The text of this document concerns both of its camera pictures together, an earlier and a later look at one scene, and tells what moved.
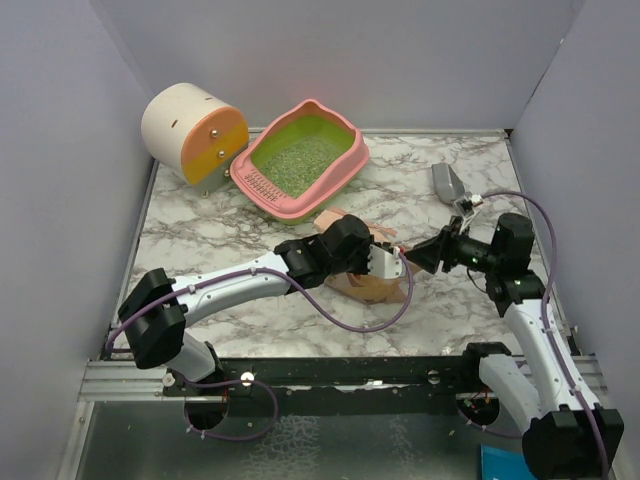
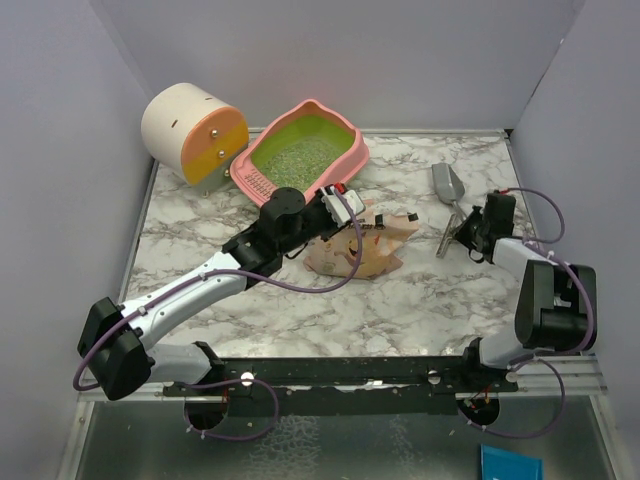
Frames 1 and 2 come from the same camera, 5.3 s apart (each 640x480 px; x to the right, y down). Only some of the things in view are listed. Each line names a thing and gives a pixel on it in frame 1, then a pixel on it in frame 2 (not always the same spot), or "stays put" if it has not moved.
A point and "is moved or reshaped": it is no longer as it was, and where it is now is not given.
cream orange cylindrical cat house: x=195 y=134 stays put
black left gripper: x=363 y=268 → x=332 y=230
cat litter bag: x=364 y=287 is moved or reshaped
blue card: x=504 y=464 stays put
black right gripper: x=444 y=247 → x=461 y=235
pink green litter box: x=298 y=161 stays put
